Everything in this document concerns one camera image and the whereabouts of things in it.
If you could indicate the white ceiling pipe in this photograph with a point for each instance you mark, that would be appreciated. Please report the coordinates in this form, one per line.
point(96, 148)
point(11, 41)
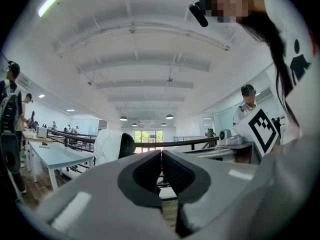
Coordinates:
point(131, 30)

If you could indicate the large glass window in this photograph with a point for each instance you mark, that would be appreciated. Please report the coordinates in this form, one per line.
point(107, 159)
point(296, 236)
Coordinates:
point(145, 135)

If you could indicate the black head-worn camera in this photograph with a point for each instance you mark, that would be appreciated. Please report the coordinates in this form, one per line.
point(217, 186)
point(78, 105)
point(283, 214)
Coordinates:
point(198, 14)

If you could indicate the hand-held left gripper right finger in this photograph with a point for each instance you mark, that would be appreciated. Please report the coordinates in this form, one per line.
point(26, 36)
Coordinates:
point(212, 189)

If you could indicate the light wooden desk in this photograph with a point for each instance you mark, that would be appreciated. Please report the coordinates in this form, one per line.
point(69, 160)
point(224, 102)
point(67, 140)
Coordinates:
point(31, 136)

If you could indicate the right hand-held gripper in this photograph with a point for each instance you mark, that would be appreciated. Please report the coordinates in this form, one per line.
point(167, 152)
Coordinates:
point(262, 131)

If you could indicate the black office chair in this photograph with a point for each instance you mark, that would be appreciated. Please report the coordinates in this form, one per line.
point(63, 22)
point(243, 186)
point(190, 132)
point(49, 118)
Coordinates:
point(127, 145)

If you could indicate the white t-shirt garment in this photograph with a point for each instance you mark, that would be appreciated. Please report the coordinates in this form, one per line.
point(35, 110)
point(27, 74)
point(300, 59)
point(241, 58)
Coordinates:
point(107, 146)

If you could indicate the small brown object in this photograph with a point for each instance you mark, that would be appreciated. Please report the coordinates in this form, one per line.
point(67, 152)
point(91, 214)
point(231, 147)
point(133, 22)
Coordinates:
point(45, 143)

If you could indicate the black metal railing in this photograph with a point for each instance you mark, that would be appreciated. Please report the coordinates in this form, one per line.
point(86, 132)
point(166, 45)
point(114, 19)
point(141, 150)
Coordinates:
point(147, 144)

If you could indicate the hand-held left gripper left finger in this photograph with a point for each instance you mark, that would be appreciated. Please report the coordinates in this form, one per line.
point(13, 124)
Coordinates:
point(100, 196)

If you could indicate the white box appliance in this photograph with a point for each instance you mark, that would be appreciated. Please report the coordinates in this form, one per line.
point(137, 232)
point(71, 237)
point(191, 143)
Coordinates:
point(42, 132)

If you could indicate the white wall air conditioner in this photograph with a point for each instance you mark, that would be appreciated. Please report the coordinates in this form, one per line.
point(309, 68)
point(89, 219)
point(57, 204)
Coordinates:
point(24, 82)

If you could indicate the person's white printed t-shirt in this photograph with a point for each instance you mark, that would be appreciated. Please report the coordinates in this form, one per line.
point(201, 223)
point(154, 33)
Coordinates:
point(300, 21)

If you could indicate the light blue table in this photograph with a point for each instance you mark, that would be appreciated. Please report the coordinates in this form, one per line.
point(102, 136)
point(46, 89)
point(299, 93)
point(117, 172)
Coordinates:
point(57, 156)

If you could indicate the square ceiling light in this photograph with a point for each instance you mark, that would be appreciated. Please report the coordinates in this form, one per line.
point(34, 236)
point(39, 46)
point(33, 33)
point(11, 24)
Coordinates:
point(41, 96)
point(70, 110)

